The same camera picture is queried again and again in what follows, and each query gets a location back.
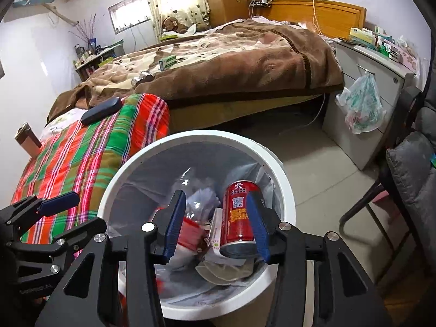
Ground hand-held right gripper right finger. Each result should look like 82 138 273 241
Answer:
246 191 392 327

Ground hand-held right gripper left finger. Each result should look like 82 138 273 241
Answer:
34 189 188 327

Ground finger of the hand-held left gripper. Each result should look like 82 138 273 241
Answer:
0 192 81 227
50 217 108 258

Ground pale pink carton box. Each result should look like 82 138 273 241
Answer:
206 208 225 256

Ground white round trash bin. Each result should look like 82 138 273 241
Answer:
98 130 296 327

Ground pale plastic bin liner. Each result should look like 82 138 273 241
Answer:
109 143 283 309

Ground cream bag with green arrows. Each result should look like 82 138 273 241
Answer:
196 259 259 285

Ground plaid bed cloth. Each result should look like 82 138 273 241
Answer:
12 93 170 246

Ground brown insulated tumbler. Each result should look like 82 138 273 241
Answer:
14 122 43 157

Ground floral bed sheet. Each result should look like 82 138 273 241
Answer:
41 107 86 140

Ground dark blue glasses case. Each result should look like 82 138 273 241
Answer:
81 97 123 125

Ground grey nightstand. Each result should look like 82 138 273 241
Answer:
322 39 418 171

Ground cluttered side table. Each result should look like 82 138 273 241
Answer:
73 39 125 82

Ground hanging printed plastic bag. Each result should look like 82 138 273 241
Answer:
335 71 387 134

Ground green and white small box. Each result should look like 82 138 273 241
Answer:
158 56 178 71

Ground grey chair cushion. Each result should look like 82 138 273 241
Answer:
386 105 436 246

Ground brown patterned blanket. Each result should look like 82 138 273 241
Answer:
46 19 344 125

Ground purple flower branches in vase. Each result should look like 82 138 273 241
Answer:
68 14 99 50

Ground black chair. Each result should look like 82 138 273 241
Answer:
339 54 436 300

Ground air conditioner pipe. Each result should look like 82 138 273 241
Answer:
43 3 80 27

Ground small window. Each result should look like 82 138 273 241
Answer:
108 0 150 35

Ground brown teddy bear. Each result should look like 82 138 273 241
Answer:
162 17 188 35

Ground pile of medicine boxes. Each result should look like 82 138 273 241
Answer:
349 24 418 63

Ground wooden headboard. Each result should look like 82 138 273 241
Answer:
264 0 367 40

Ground heart patterned curtain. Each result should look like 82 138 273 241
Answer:
141 0 211 38

